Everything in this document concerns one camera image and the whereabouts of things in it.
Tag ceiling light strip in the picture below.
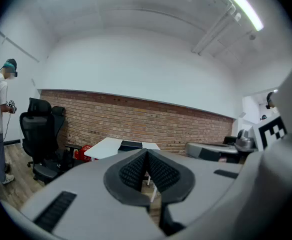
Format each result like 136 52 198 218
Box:
216 0 265 32

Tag white ceiling pipes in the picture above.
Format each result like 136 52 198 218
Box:
191 0 237 57

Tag black mesh office chair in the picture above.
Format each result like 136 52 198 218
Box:
51 105 67 147
19 97 83 185

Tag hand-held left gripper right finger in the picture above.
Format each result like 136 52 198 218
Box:
145 148 245 235

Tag dark green box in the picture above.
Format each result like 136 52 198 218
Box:
117 139 144 153

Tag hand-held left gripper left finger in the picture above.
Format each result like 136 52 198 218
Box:
19 148 167 238

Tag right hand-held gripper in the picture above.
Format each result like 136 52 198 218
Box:
185 56 292 217

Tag red plastic crate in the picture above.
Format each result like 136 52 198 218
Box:
73 144 99 163

